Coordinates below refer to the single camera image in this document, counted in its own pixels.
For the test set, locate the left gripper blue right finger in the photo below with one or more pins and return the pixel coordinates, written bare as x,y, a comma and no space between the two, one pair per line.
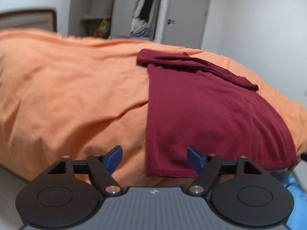
207,168

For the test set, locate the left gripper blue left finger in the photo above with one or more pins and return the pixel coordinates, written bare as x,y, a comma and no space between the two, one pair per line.
101,168

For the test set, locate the colourful bag in wardrobe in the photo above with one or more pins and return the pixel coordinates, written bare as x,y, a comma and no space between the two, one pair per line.
103,30

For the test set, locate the grey room door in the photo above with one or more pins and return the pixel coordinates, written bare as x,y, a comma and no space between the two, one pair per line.
184,22

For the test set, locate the orange bed cover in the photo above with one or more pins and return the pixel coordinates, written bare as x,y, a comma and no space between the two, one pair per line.
84,96

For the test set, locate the hanging clothes in wardrobe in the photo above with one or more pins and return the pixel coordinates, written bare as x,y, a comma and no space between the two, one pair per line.
144,19

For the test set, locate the brown padded headboard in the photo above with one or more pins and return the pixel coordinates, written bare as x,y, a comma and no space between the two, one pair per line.
44,19

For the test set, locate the maroon red garment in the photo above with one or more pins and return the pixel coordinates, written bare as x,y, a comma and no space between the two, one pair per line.
193,102

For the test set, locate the grey open wardrobe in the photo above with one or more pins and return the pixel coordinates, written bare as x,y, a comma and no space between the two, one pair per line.
86,15

